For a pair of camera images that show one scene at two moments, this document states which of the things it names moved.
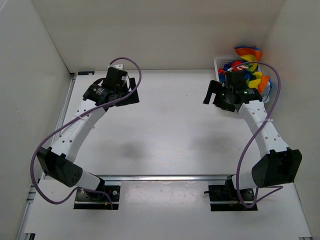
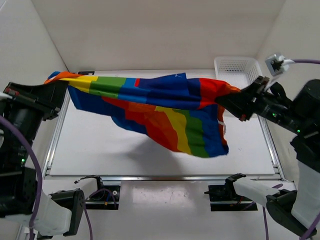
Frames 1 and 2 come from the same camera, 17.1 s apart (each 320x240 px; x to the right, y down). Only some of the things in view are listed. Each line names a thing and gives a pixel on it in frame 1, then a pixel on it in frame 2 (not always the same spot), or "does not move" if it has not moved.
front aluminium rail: x=166 y=178 does not move
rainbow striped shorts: x=255 y=79 -> x=180 y=112
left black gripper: x=132 y=99 -> x=46 y=96
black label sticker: x=85 y=73 does not move
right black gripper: x=217 y=87 -> x=242 y=103
